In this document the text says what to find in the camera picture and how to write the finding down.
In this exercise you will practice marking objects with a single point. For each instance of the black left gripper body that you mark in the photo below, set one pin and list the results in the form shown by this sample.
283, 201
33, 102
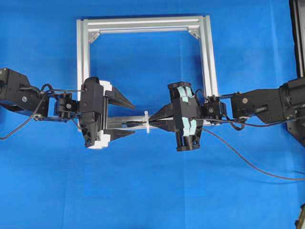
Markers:
91, 109

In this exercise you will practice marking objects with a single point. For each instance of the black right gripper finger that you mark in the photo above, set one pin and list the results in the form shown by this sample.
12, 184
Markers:
165, 112
164, 124

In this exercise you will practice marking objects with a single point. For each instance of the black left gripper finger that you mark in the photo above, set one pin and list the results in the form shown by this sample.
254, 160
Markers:
113, 134
115, 97

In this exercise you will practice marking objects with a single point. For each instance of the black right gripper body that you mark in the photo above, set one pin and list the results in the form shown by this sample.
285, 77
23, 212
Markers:
186, 116

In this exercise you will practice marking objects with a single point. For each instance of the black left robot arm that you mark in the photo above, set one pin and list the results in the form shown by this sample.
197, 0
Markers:
42, 104

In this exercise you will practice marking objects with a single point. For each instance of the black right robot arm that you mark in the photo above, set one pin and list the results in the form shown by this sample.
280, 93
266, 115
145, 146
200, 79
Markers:
271, 106

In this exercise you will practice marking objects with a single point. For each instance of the blue table cloth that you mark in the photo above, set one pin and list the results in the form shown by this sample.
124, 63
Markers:
49, 180

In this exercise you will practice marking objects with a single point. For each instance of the black stand at right edge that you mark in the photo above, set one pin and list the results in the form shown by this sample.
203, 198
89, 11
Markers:
297, 71

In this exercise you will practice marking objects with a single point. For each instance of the square aluminium extrusion frame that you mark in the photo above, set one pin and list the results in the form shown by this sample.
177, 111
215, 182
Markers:
141, 56

